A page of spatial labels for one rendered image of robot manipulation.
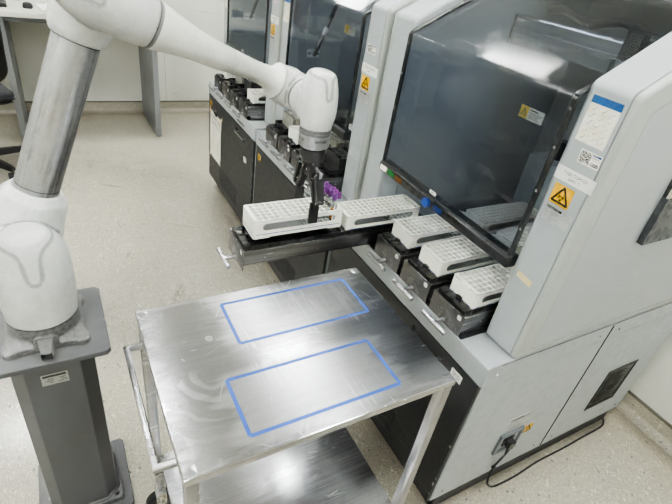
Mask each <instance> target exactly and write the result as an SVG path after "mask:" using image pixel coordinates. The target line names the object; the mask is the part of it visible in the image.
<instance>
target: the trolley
mask: <svg viewBox="0 0 672 504"><path fill-rule="evenodd" d="M135 317H136V321H137V324H138V333H139V343H135V344H131V345H127V346H124V347H123V350H124V354H125V358H126V362H127V367H128V371H129V375H130V379H131V384H132V388H133V392H134V396H135V400H136V405H137V409H138V413H139V417H140V421H141V426H142V430H143V434H144V438H145V443H146V447H147V451H148V455H149V459H150V464H151V468H152V472H153V474H154V481H155V485H154V490H155V491H154V492H152V493H151V494H150V495H149V496H148V497H147V499H146V504H404V502H405V499H406V497H407V495H408V492H409V490H410V487H411V485H412V482H413V480H414V478H415V475H416V473H417V470H418V468H419V465H420V463H421V461H422V458H423V456H424V453H425V451H426V448H427V446H428V444H429V441H430V439H431V436H432V434H433V431H434V429H435V427H436V424H437V422H438V419H439V417H440V414H441V412H442V410H443V407H444V405H445V402H446V400H447V397H448V395H449V393H450V390H451V388H452V386H454V385H455V382H456V379H455V378H454V377H453V376H452V374H451V373H450V372H449V371H448V370H447V369H446V368H445V367H444V366H443V364H442V363H441V362H440V361H439V360H438V359H437V358H436V357H435V355H434V354H433V353H432V352H431V351H430V350H429V349H428V348H427V346H426V345H425V344H424V343H423V342H422V341H421V340H420V339H419V337H418V336H417V335H416V334H415V333H414V332H413V331H412V330H411V328H410V327H409V326H408V325H407V324H406V323H405V322H404V321H403V319H402V318H401V317H400V316H399V315H398V314H397V313H396V312H395V310H394V309H393V308H392V307H391V306H390V305H389V304H388V303H387V301H386V300H385V299H384V298H383V297H382V296H381V295H380V294H379V292H378V291H377V290H376V289H375V288H374V287H373V286H372V285H371V283H370V282H369V281H368V280H367V279H366V278H365V277H364V276H363V274H362V273H361V272H360V271H359V270H358V269H357V268H356V267H354V268H349V269H344V270H339V271H334V272H329V273H324V274H319V275H314V276H309V277H305V278H300V279H295V280H290V281H285V282H280V283H275V284H270V285H265V286H260V287H255V288H250V289H245V290H240V291H235V292H230V293H225V294H220V295H215V296H210V297H205V298H200V299H195V300H190V301H185V302H180V303H175V304H170V305H165V306H160V307H155V308H150V309H145V310H140V311H136V312H135ZM137 350H140V351H141V361H142V370H143V379H144V388H145V398H146V407H147V415H146V411H145V407H144V403H143V399H142V396H141V392H140V388H139V384H138V380H137V376H136V372H135V368H134V364H133V360H132V356H131V352H132V351H137ZM156 392H157V395H158V399H159V402H160V406H161V409H162V413H163V416H164V420H165V424H166V427H167V431H168V434H169V438H170V441H171V445H172V448H173V451H170V452H167V453H164V454H162V451H161V440H160V429H159V418H158V406H157V395H156ZM431 394H433V395H432V398H431V401H430V403H429V406H428V408H427V411H426V414H425V416H424V419H423V421H422V424H421V427H420V429H419V432H418V434H417V437H416V440H415V442H414V445H413V447H412V450H411V453H410V455H409V458H408V460H407V463H406V466H405V468H404V471H403V473H402V476H401V479H400V481H399V484H398V486H397V489H396V492H395V494H394V497H393V499H392V502H391V501H390V499H389V497H388V496H387V494H386V493H385V491H384V489H383V488H382V486H381V484H380V483H379V481H378V479H377V478H376V476H375V475H374V473H373V471H372V470H371V468H370V466H369V465H368V463H367V461H366V460H365V458H364V457H363V455H362V453H361V452H360V450H359V448H358V447H357V445H356V443H355V442H354V440H353V439H352V437H351V435H350V434H349V432H348V430H347V429H346V426H349V425H352V424H354V423H357V422H360V421H362V420H365V419H367V418H370V417H373V416H375V415H378V414H381V413H383V412H386V411H388V410H391V409H394V408H396V407H399V406H402V405H404V404H407V403H410V402H412V401H415V400H417V399H420V398H423V397H425V396H428V395H431ZM147 416H148V419H147ZM164 479H165V483H166V487H165V484H164Z"/></svg>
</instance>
